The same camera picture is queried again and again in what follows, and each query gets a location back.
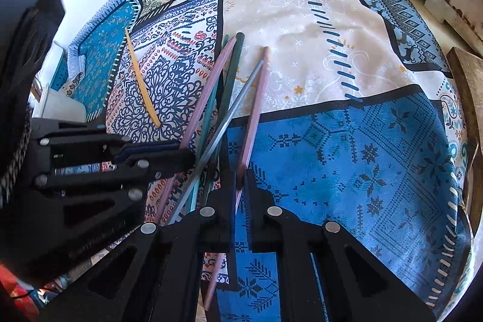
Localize pink chopstick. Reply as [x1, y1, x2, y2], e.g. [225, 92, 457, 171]
[153, 36, 238, 229]
[202, 46, 272, 312]

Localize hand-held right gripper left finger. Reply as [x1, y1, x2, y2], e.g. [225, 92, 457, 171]
[38, 141, 238, 322]

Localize patterned patchwork tablecloth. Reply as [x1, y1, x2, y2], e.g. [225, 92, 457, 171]
[49, 0, 475, 322]

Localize white cup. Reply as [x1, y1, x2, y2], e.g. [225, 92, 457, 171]
[32, 86, 90, 123]

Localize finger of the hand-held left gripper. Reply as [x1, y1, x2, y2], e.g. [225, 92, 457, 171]
[0, 149, 196, 278]
[28, 119, 181, 169]

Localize pile of mixed chopsticks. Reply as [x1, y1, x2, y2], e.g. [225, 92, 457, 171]
[124, 27, 265, 226]

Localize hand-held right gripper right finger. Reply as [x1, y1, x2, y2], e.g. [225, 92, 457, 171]
[243, 169, 438, 322]

